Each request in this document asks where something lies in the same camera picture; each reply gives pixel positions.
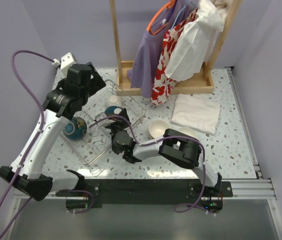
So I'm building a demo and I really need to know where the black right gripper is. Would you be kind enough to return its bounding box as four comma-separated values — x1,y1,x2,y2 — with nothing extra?
106,107,132,140

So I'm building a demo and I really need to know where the teal and white bowl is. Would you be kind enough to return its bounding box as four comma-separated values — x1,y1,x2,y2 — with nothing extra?
104,105,123,116

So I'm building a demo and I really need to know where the beige bowl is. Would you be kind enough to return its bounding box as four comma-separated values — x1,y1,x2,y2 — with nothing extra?
148,119,171,138

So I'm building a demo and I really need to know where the blue floral bowl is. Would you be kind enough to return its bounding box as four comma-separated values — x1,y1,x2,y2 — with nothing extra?
62,116,88,141

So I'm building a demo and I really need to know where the white ribbed bowl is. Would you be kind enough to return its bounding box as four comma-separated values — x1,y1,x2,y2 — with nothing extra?
177,127,199,140

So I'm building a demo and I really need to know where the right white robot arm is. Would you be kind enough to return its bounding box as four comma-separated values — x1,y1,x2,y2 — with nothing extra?
103,111,222,197

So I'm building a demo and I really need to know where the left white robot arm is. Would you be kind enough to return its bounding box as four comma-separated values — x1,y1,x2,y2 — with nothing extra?
0,62,106,201

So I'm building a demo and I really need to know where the wooden clothes rack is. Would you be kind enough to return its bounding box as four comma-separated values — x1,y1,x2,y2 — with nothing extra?
109,0,244,97

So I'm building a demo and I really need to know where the purple shirt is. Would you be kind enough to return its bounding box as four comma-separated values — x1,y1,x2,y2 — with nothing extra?
127,0,181,98

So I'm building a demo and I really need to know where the red white floral garment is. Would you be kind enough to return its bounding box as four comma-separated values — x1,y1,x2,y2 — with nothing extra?
150,7,198,106

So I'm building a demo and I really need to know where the folded white cloth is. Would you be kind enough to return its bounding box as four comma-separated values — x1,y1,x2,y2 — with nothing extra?
171,94,221,135

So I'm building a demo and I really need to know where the white hanging garment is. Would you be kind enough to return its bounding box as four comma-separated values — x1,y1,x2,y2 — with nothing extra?
164,0,233,82

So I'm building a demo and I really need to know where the orange hanger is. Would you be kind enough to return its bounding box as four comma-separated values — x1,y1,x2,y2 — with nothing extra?
146,0,178,36

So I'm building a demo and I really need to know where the blue hanger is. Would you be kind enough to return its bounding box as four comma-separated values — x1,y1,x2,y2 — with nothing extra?
171,0,198,29

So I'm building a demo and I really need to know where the wire dish rack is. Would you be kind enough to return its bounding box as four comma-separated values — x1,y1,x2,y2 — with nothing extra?
47,79,147,175

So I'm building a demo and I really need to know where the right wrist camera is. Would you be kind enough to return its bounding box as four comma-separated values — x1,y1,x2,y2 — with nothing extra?
95,112,114,128

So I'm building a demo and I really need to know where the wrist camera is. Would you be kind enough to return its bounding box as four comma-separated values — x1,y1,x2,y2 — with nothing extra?
95,112,114,128
52,52,78,77

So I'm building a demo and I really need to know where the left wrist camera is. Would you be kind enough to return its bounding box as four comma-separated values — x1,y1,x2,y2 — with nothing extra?
52,52,78,77

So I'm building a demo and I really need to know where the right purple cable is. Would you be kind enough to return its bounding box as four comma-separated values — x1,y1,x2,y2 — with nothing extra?
89,116,222,215

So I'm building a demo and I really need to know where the purple cable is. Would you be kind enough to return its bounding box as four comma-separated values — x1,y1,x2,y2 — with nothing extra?
89,116,222,215
0,50,96,240

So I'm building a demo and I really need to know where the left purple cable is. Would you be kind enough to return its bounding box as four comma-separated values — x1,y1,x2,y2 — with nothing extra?
0,50,96,240

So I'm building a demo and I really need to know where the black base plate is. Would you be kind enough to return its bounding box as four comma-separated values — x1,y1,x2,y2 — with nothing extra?
55,178,233,211

